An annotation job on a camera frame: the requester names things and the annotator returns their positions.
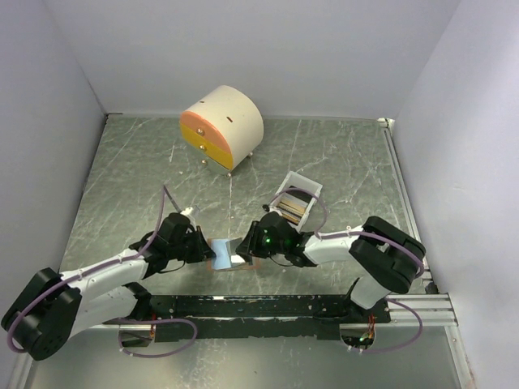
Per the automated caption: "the white plastic card bin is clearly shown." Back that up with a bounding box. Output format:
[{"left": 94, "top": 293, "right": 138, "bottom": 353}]
[{"left": 268, "top": 171, "right": 323, "bottom": 232}]

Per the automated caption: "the pink leather card holder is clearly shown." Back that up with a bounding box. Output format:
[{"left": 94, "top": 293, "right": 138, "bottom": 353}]
[{"left": 208, "top": 238, "right": 259, "bottom": 272}]

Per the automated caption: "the cream round drawer cabinet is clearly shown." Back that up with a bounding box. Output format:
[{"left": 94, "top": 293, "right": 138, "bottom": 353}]
[{"left": 179, "top": 85, "right": 264, "bottom": 176}]

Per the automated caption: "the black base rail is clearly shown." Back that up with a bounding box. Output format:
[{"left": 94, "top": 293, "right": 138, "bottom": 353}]
[{"left": 132, "top": 294, "right": 390, "bottom": 340}]

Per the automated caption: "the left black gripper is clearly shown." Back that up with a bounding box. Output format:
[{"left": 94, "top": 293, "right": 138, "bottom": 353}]
[{"left": 168, "top": 224, "right": 217, "bottom": 263}]

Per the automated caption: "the stack of cards in bin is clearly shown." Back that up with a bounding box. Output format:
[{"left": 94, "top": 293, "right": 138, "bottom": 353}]
[{"left": 276, "top": 187, "right": 312, "bottom": 225}]

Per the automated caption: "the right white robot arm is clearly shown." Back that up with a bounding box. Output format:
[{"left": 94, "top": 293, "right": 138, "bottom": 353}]
[{"left": 235, "top": 212, "right": 427, "bottom": 323}]

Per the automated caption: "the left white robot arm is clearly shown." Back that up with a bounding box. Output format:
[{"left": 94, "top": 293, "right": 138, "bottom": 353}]
[{"left": 1, "top": 207, "right": 215, "bottom": 361}]

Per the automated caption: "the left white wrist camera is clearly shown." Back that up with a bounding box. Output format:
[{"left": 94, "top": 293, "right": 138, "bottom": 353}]
[{"left": 181, "top": 206, "right": 200, "bottom": 220}]

